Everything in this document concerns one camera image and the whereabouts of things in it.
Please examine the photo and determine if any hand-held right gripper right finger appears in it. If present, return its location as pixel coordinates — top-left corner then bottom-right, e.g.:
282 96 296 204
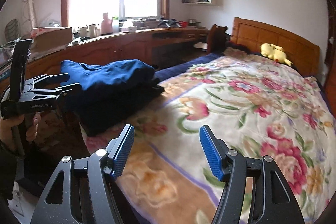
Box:
199 125 306 224

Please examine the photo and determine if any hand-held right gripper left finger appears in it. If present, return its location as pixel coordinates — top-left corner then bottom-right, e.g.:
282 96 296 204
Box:
30 124 135 224

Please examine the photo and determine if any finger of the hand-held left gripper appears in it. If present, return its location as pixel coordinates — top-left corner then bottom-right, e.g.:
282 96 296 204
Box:
24 73 70 91
31 82 82 104

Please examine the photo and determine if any blue suit jacket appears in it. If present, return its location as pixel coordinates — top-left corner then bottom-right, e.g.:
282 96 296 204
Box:
60 59 155 94

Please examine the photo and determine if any person's left hand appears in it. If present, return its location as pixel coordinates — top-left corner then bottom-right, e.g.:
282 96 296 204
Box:
0 112 42 155

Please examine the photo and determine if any cardboard box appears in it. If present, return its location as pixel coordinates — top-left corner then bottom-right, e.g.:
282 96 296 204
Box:
31 27 72 52

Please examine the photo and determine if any black folded garment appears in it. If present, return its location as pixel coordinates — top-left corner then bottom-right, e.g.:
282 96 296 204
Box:
63 77 165 136

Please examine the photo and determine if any floral blanket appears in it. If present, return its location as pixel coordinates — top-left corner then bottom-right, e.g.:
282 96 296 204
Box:
34 52 336 224

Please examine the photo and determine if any long wooden desk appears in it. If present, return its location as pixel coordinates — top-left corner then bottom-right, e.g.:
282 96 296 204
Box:
0 27 210 98

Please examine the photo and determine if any pink bottle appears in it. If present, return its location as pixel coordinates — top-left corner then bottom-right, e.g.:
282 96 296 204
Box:
100 12 114 35

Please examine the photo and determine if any dark blue bed sheet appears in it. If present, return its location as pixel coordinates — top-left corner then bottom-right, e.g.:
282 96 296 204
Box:
155 52 218 81

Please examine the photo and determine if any white tissue box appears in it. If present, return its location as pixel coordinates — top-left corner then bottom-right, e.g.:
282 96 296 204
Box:
119 21 138 33

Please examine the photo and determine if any dark bedding pile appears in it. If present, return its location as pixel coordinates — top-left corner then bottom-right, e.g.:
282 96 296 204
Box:
226 40 250 54

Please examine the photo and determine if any dark wooden chair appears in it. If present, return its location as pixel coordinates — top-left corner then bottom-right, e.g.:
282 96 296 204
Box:
206 24 228 54

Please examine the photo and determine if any yellow plush toy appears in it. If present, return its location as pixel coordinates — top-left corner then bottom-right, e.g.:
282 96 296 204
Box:
260 43 293 66

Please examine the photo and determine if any black metal device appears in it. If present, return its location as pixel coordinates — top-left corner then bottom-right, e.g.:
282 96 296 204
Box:
157 18 181 29

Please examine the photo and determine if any wooden bed headboard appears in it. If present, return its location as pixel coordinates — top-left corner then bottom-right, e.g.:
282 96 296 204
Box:
232 17 321 77

